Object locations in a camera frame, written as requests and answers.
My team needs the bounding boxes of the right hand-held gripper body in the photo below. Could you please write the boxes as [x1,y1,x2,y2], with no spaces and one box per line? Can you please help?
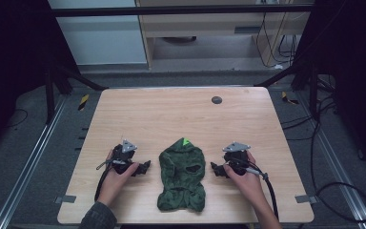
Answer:
[221,141,253,177]

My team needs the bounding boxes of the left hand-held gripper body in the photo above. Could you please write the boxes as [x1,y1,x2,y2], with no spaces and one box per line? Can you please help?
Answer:
[112,138,138,175]

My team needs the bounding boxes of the green pet garment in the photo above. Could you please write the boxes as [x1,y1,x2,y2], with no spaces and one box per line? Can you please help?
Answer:
[156,136,207,213]

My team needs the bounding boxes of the person's left hand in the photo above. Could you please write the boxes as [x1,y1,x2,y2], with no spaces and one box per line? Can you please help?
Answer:
[96,148,140,208]

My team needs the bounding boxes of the person's right hand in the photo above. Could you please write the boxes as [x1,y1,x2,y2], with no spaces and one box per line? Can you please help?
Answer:
[222,150,266,208]

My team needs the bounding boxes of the yellow black striped tape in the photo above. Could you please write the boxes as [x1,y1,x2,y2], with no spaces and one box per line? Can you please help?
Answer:
[77,94,91,112]
[280,91,300,106]

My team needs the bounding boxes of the white cabinet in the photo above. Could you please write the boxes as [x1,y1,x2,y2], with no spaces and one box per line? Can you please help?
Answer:
[47,0,149,67]

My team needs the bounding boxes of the light wooden desk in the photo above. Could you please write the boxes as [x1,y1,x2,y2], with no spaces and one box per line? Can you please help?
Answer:
[134,0,312,70]

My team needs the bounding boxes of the dark curtain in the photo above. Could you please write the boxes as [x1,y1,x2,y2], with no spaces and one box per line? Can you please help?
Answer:
[0,0,81,154]
[292,0,366,179]

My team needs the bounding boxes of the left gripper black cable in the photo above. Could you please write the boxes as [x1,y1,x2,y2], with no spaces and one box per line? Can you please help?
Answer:
[93,157,122,202]

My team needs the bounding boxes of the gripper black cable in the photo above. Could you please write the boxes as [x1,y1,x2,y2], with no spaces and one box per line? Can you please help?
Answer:
[227,156,280,221]
[93,157,122,202]

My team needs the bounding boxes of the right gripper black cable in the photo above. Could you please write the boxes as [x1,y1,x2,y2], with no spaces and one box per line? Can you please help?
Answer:
[227,156,280,221]

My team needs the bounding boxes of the grey table bracket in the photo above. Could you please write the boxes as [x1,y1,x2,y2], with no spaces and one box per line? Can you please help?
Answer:
[294,194,318,205]
[53,195,77,205]

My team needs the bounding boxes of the black frame stand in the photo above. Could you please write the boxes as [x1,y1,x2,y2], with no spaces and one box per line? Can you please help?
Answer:
[43,61,110,126]
[254,60,320,119]

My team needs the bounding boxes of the metal floor rail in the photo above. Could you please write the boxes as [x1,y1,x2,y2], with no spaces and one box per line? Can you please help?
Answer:
[296,91,366,229]
[0,94,69,229]

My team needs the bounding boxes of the thin black floor cable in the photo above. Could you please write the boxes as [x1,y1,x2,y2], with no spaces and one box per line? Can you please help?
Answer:
[5,108,30,129]

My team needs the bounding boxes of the hanging black cables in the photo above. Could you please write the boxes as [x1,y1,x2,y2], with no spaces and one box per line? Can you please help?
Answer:
[254,0,300,70]

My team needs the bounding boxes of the black looped floor cable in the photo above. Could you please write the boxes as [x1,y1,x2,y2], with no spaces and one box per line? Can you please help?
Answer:
[279,94,366,224]

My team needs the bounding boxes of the black horizontal frame bar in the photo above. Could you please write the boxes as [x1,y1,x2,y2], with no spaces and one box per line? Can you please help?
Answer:
[50,3,315,18]

